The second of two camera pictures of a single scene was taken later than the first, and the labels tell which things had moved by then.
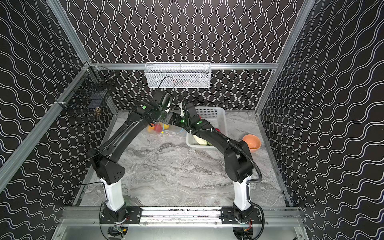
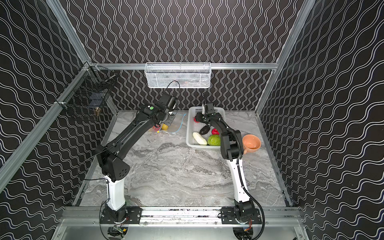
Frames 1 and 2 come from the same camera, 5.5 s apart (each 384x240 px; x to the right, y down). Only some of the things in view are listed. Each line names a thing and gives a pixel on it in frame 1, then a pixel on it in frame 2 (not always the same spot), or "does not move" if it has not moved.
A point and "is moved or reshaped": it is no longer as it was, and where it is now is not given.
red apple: [158, 127] does not move
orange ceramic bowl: [254, 142] does not move
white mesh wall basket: [178, 75] does not move
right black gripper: [176, 119] to [199, 118]
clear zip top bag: [160, 130] is moved or reshaped
